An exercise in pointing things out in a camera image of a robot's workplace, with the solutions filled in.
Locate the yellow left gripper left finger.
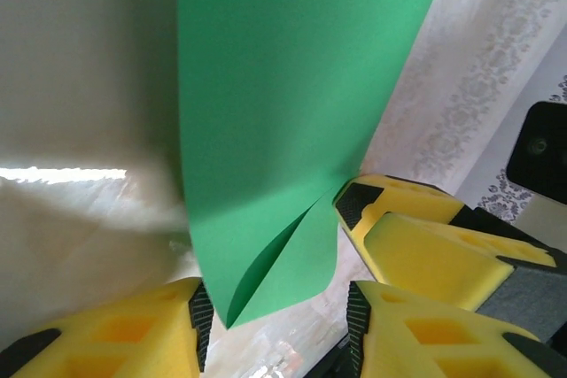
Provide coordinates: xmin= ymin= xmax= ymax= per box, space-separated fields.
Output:
xmin=0 ymin=277 xmax=209 ymax=378

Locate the green paper sheet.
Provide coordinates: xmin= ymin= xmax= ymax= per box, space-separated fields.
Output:
xmin=175 ymin=0 xmax=455 ymax=331

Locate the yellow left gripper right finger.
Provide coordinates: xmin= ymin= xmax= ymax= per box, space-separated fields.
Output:
xmin=345 ymin=280 xmax=567 ymax=378

